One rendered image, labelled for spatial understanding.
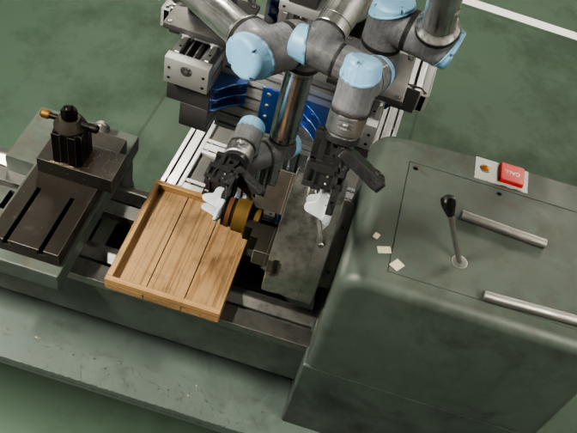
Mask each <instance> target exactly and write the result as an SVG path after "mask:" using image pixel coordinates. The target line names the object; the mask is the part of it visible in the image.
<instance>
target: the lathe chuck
mask: <svg viewBox="0 0 577 433"><path fill-rule="evenodd" d="M305 169H306V168H304V167H299V168H298V170H297V172H296V175H295V178H294V181H293V184H292V186H291V188H290V191H289V194H288V198H287V201H286V204H285V206H284V210H283V213H282V217H281V220H280V222H279V226H278V229H277V232H276V237H275V240H274V242H273V246H272V249H271V251H270V257H269V260H270V261H274V259H275V260H279V261H280V263H279V264H282V265H281V268H280V271H279V273H278V275H277V274H276V275H275V276H273V275H271V274H270V272H268V271H266V270H265V273H264V279H263V282H262V290H266V291H269V292H272V293H275V294H276V293H277V294H280V295H283V296H286V297H288V298H291V299H294V300H297V299H298V296H299V294H300V291H301V286H302V284H303V281H304V278H305V275H306V272H307V268H308V265H309V262H310V259H311V256H312V253H313V249H314V246H315V242H316V240H317V230H316V221H315V216H313V215H312V214H310V213H308V212H306V211H305V209H304V205H305V203H306V202H307V197H306V196H305V195H304V194H303V190H304V189H305V188H306V187H308V186H304V185H302V184H301V182H302V179H303V175H304V173H305Z"/></svg>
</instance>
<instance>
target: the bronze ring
mask: <svg viewBox="0 0 577 433"><path fill-rule="evenodd" d="M253 201H254V199H253V200H249V199H246V198H239V199H237V198H236V197H231V196H228V198H227V200H226V203H225V205H224V207H223V210H222V215H221V220H220V224H221V225H223V226H224V227H230V230H233V231H235V232H238V233H241V235H243V231H244V227H245V225H246V221H247V219H250V220H253V221H255V222H259V223H261V220H262V217H263V214H264V210H263V209H260V208H257V207H254V206H252V205H253Z"/></svg>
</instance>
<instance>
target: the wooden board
mask: <svg viewBox="0 0 577 433"><path fill-rule="evenodd" d="M203 203H207V202H205V201H204V200H203V194H202V193H201V192H195V191H193V190H190V189H187V188H184V187H181V186H176V185H174V184H170V183H167V182H165V181H162V180H156V181H155V183H154V184H153V186H152V188H151V190H150V192H149V195H148V197H147V198H146V200H145V201H144V203H143V206H142V208H141V210H140V211H139V213H138V215H137V218H136V219H135V221H134V223H133V224H132V226H131V229H130V231H129V233H128V235H127V236H126V237H125V240H124V242H123V244H122V246H121V248H120V249H119V251H118V254H117V256H116V257H115V259H114V261H113V262H112V265H111V267H110V269H109V271H108V273H107V274H106V276H105V288H108V289H111V290H116V291H118V292H122V293H125V294H127V295H130V296H134V297H138V298H141V299H143V300H146V301H149V302H154V303H157V304H160V305H162V306H165V307H169V308H173V309H176V310H179V311H180V310H181V312H185V313H188V314H192V315H195V316H197V317H201V318H204V319H206V320H211V321H214V322H217V323H218V321H219V319H220V316H221V314H222V310H223V308H224V305H225V302H226V300H227V298H228V294H229V291H230V290H231V287H232V284H233V282H234V278H235V276H236V273H237V271H238V269H239V266H240V262H241V260H242V257H243V255H244V252H245V250H246V246H247V243H248V240H245V239H243V238H242V235H241V233H238V232H235V231H233V230H230V227H224V226H223V225H221V224H220V220H221V219H219V220H217V221H216V222H212V219H213V215H211V214H210V213H208V212H207V211H205V210H203V209H202V208H201V205H202V204H203Z"/></svg>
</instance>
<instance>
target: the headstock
mask: <svg viewBox="0 0 577 433"><path fill-rule="evenodd" d="M367 160H368V161H369V162H370V163H371V164H372V165H373V166H374V167H375V168H376V169H378V170H379V171H380V172H381V173H382V174H383V175H384V176H385V182H386V186H385V187H384V188H383V189H381V190H380V191H379V192H377V193H376V192H375V191H373V190H371V189H370V188H369V187H368V186H367V185H366V184H365V182H364V181H363V180H362V179H359V181H358V183H359V184H358V183H357V184H358V185H357V186H356V189H355V192H354V193H355V194H354V195H353V199H354V200H351V202H352V201H353V203H355V208H354V212H353V216H352V219H351V223H350V226H349V232H348V234H347V238H346V241H345V243H344V246H343V251H342V254H341V257H340V260H339V262H338V265H337V269H336V272H335V275H334V278H333V279H332V282H331V286H330V288H329V289H325V291H324V294H323V297H322V301H321V304H320V307H319V313H318V317H317V319H316V323H315V327H316V328H315V327H314V329H313V334H314V333H315V334H314V335H313V336H312V339H313V340H312V339H311V342H310V345H309V349H308V352H307V363H308V364H309V365H310V366H311V367H313V368H315V369H319V370H322V371H324V372H327V373H331V374H334V375H338V376H341V377H343V378H347V379H350V380H352V381H357V382H360V383H363V384H366V385H369V386H371V387H377V388H379V389H382V390H385V391H387V392H390V393H395V394H398V395H401V396H404V397H406V398H410V399H414V400H417V401H420V402H422V403H426V404H429V405H432V406H436V407H439V408H442V409H445V410H448V411H450V412H456V413H458V414H461V415H464V416H466V417H469V418H474V419H477V420H480V421H483V422H485V423H489V424H493V425H496V426H499V427H502V428H505V429H508V430H512V431H515V432H518V433H537V432H538V431H539V430H540V429H541V428H543V427H544V426H545V425H546V424H547V423H548V422H549V421H550V420H551V419H552V418H553V417H554V416H555V415H556V414H557V413H558V412H559V411H560V410H561V409H562V408H563V407H564V406H565V405H566V404H567V403H568V402H569V401H570V400H571V399H572V398H573V397H574V396H575V395H576V394H577V326H574V325H570V324H567V323H564V322H560V321H557V320H552V319H548V318H545V317H542V316H538V315H535V314H529V313H527V312H523V311H519V310H517V309H513V308H507V307H504V306H501V305H497V304H494V303H491V302H486V301H482V294H483V292H484V291H485V290H487V291H490V292H494V293H496V294H500V295H504V296H509V297H512V298H515V299H519V300H522V301H525V302H531V303H534V304H537V305H541V306H544V307H547V308H553V309H556V310H560V311H563V312H566V313H570V314H575V315H577V187H576V186H571V185H568V184H565V183H561V182H559V181H556V180H551V179H548V178H545V177H542V176H539V175H536V174H531V173H528V191H527V193H524V192H519V191H516V190H514V189H511V188H507V187H504V186H499V185H496V184H494V183H491V182H488V181H485V180H480V179H477V178H474V172H475V164H476V157H474V156H468V155H464V154H461V153H458V152H454V151H451V150H447V149H442V148H438V147H434V146H431V145H428V144H425V143H418V142H415V141H411V140H408V139H405V138H401V137H393V136H389V137H383V138H380V139H379V140H377V141H376V142H375V143H374V144H373V145H372V147H371V149H370V150H369V153H368V155H367ZM447 194H450V195H453V196H454V197H455V198H456V202H457V203H456V211H455V216H454V220H455V225H456V230H457V235H458V239H459V248H460V253H461V256H463V257H464V258H465V259H466V260H467V263H468V265H467V266H466V267H465V268H464V269H459V268H457V267H455V266H454V265H453V264H452V257H453V256H454V255H455V252H454V247H453V243H452V234H451V229H450V224H449V220H448V216H446V214H445V212H444V211H443V209H442V207H441V204H440V199H441V198H442V197H443V196H445V195H447ZM462 210H465V211H468V212H470V213H473V214H476V215H479V216H480V217H485V218H488V219H490V220H493V221H495V222H498V223H502V224H505V225H507V226H509V227H512V228H515V229H519V230H522V231H524V232H526V233H529V234H532V235H536V236H538V237H541V238H544V239H546V240H547V241H548V243H547V246H546V248H541V247H536V246H534V245H532V244H529V243H526V242H523V241H520V240H517V239H514V238H512V237H509V236H506V235H503V234H500V233H497V232H495V231H493V230H490V229H486V228H483V227H480V226H478V225H476V224H473V223H468V222H466V221H464V220H461V219H459V216H460V213H461V211H462ZM376 232H377V233H378V234H380V237H379V238H378V239H375V238H374V237H373V235H374V234H375V233H376ZM377 247H391V250H392V253H378V248H377ZM396 259H398V260H400V261H401V262H402V263H403V264H404V267H402V268H401V269H399V270H398V271H395V270H394V269H393V268H392V267H391V266H390V265H389V264H391V262H393V261H394V260H396ZM328 294H329V295H328ZM328 297H329V298H328ZM326 298H327V300H326ZM325 302H326V304H325ZM324 304H325V305H324ZM321 314H322V315H321ZM319 317H320V318H319ZM318 320H320V321H319V323H318ZM317 324H318V325H317Z"/></svg>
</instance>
